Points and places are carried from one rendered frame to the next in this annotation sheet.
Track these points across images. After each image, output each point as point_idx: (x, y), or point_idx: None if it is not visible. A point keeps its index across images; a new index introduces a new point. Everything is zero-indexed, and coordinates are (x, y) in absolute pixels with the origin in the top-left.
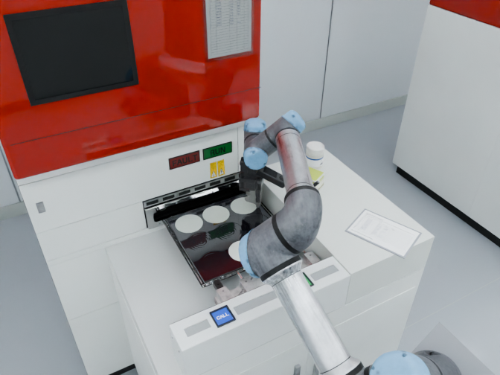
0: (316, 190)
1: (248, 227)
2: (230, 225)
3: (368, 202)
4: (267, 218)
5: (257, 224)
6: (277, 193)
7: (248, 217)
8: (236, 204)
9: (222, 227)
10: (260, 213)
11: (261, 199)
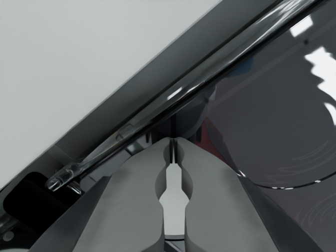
0: None
1: (334, 158)
2: (310, 219)
3: None
4: (268, 73)
5: (318, 119)
6: (111, 37)
7: (259, 165)
8: (169, 220)
9: (315, 239)
10: (227, 120)
11: (145, 149)
